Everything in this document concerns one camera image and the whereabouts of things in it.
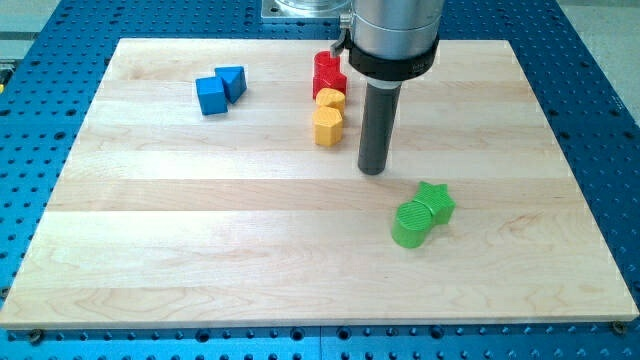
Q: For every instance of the silver robot base flange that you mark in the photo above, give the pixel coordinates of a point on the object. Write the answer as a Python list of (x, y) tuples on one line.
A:
[(289, 9)]

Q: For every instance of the red cylinder block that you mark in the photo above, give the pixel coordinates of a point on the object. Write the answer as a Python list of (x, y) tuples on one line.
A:
[(325, 64)]

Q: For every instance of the yellow hexagon block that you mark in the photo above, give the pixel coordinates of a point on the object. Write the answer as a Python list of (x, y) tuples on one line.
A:
[(327, 126)]

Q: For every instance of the red star block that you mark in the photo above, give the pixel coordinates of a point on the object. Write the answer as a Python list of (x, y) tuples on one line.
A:
[(333, 80)]

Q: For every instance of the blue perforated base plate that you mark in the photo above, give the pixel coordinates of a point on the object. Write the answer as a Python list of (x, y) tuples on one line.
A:
[(52, 88)]

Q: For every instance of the green star block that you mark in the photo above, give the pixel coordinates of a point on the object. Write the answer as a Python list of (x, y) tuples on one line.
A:
[(437, 200)]

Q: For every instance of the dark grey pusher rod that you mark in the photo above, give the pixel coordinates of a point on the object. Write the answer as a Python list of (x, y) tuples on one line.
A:
[(380, 105)]

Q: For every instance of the yellow rounded block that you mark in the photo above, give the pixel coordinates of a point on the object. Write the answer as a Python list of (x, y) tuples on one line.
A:
[(332, 98)]

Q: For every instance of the blue triangle block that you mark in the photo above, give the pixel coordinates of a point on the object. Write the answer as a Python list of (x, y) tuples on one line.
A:
[(234, 81)]

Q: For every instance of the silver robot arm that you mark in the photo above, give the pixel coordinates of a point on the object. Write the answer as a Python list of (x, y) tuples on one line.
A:
[(390, 41)]

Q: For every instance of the light wooden board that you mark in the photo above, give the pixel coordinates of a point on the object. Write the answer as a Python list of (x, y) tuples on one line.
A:
[(165, 217)]

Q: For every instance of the green cylinder block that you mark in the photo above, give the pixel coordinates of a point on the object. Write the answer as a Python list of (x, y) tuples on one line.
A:
[(412, 223)]

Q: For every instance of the blue cube block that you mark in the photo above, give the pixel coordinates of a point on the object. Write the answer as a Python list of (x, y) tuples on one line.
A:
[(211, 95)]

